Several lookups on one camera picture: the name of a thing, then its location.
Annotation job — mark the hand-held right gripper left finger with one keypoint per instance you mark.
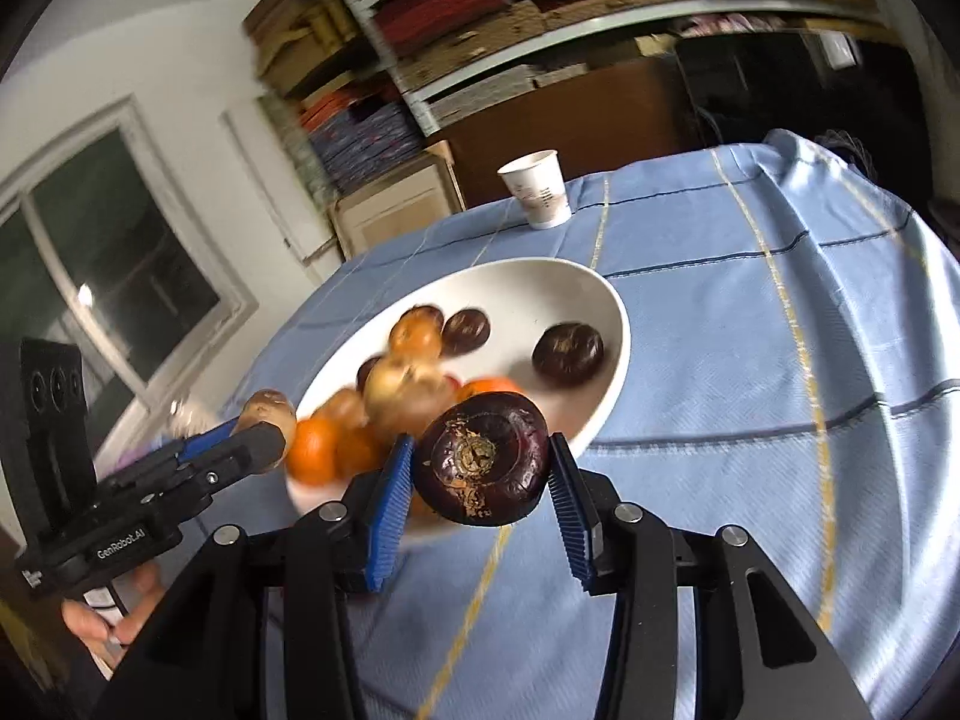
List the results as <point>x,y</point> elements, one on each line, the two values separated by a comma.
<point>386,510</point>

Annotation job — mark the white metal shelf rack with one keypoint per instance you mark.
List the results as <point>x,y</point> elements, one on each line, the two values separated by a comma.
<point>750,11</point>

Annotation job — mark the stack of woven flat boxes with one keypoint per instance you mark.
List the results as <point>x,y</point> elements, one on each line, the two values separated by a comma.
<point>450,0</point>

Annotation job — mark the person's left hand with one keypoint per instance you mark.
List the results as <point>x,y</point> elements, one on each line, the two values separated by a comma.
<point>90,622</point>

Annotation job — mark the light wooden picture frame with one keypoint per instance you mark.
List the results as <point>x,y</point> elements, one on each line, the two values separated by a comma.
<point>397,202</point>

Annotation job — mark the orange persimmon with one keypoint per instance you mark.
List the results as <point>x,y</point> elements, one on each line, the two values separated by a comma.
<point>360,454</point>

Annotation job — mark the brown wooden cabinet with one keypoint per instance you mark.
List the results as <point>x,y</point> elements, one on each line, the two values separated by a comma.
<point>600,105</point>

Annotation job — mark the green marbled board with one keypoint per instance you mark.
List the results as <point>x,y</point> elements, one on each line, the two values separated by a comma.
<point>296,157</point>

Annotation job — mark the brown round fruit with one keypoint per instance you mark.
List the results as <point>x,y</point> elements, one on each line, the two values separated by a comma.
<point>274,406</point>

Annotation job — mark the yellow pomegranate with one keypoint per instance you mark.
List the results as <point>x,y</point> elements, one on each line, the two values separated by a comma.
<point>405,386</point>

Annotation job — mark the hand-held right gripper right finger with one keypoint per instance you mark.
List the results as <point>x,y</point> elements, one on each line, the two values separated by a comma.
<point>574,517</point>

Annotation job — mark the white oval bowl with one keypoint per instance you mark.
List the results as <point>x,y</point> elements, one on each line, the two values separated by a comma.
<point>525,292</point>

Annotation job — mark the white paper cup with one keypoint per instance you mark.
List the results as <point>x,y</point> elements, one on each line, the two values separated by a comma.
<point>536,187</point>

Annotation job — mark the white wall trunking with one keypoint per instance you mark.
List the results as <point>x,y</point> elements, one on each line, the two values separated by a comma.
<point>262,172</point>

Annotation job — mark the orange pomegranate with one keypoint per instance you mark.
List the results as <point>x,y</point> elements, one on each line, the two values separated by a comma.
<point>415,330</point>

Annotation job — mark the white framed window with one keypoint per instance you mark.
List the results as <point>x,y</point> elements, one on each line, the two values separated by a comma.
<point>97,240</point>

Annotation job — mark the stack of blue patterned boxes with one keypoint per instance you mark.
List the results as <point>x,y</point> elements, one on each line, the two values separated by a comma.
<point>360,139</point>

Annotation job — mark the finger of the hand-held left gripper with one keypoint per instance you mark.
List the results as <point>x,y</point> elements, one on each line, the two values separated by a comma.
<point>240,457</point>
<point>210,441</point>

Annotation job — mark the brown kiwi fruit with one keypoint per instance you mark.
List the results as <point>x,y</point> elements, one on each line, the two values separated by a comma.
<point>341,409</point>

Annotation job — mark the blue striped tablecloth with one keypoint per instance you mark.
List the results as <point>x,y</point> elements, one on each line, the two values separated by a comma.
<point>750,390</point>

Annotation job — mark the tangerine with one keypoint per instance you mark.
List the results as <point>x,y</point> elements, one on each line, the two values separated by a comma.
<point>491,388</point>
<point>313,454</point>

